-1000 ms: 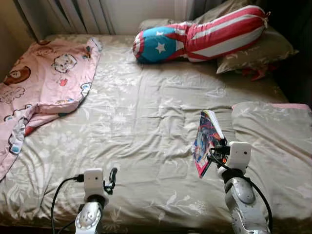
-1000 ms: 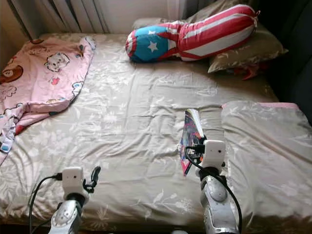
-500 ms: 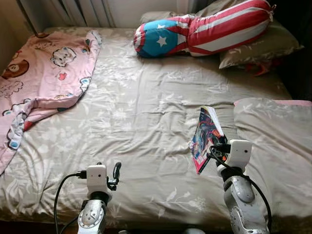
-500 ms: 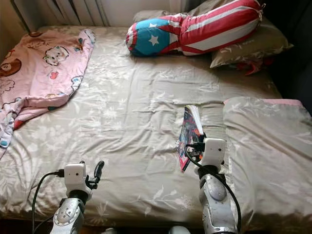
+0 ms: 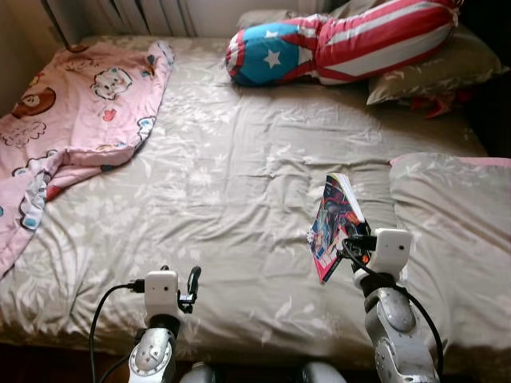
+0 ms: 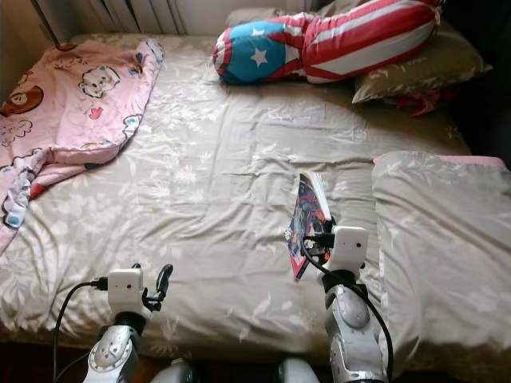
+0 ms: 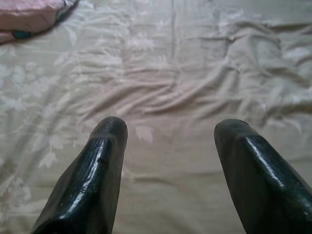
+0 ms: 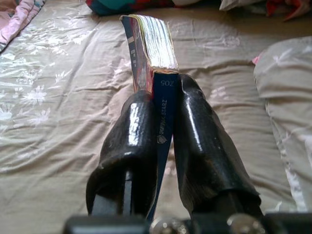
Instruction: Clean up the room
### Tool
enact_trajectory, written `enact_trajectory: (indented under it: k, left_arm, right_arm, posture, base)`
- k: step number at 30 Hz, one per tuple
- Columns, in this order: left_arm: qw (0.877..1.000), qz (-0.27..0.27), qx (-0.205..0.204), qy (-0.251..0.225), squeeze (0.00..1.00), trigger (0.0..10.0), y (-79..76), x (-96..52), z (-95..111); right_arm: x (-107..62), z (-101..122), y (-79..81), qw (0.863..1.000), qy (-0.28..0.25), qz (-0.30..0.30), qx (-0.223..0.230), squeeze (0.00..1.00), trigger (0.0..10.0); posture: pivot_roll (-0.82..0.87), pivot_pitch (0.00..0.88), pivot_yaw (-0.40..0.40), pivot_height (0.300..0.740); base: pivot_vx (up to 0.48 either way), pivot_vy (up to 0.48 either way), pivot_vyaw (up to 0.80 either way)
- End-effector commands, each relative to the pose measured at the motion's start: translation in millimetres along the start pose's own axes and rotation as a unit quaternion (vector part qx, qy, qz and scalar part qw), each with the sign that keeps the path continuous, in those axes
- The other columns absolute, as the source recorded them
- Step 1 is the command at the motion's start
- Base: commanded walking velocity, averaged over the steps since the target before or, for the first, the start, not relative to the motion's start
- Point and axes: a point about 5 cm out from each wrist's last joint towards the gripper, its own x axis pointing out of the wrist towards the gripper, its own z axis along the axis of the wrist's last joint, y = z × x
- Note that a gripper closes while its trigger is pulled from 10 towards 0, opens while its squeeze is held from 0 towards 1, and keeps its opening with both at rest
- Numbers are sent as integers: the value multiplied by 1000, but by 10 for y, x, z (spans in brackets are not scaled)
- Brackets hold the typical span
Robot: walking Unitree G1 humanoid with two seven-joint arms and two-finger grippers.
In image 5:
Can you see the colourful comic book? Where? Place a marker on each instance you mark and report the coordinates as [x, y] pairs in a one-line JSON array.
[[335, 223]]

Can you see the silver left robot leg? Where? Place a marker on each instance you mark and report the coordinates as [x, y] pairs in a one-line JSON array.
[[200, 373]]

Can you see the silver robot leg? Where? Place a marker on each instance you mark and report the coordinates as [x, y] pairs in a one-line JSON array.
[[200, 373], [323, 373]]

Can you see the bed with grey floral sheet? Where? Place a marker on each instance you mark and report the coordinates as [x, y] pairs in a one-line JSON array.
[[239, 199]]

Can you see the grey floral pillow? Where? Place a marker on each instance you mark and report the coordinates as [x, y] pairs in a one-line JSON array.
[[255, 17], [439, 72], [455, 239]]

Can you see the silver right robot leg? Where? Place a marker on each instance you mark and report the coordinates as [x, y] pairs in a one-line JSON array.
[[323, 373]]

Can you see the red cloth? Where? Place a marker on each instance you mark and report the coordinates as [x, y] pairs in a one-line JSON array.
[[435, 104]]

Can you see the stars and stripes bolster pillow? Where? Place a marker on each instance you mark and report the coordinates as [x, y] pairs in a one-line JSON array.
[[359, 44]]

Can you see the pink cartoon print blanket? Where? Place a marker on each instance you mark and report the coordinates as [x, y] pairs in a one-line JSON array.
[[72, 112]]

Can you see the grey curtain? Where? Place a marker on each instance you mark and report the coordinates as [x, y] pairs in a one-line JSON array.
[[136, 12]]

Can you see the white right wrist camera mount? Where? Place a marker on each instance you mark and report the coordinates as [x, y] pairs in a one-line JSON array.
[[391, 251]]

